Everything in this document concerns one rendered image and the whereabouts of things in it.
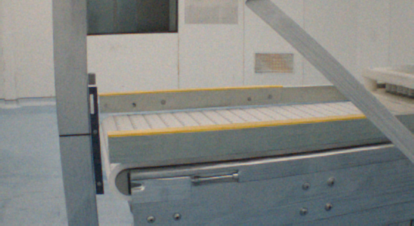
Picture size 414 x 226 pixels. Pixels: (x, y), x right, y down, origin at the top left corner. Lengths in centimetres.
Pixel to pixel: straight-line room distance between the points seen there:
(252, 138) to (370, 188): 21
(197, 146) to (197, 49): 507
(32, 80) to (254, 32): 293
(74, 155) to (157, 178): 31
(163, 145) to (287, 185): 18
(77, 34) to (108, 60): 474
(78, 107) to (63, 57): 9
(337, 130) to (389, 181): 14
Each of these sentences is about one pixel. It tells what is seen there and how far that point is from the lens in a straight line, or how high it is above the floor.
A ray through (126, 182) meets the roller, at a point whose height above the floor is 83.
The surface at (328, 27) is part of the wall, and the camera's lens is 612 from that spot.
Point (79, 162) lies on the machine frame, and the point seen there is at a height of 77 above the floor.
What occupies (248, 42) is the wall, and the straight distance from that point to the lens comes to 570.
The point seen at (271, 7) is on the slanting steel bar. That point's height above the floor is 103.
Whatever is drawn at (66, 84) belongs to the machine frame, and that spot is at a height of 91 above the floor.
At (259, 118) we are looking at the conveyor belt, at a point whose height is 86.
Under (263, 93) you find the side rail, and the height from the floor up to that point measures 88.
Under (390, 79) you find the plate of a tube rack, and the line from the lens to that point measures 84.
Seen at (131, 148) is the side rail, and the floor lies 88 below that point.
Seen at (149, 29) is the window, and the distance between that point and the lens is 548.
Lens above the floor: 102
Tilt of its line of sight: 12 degrees down
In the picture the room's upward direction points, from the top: straight up
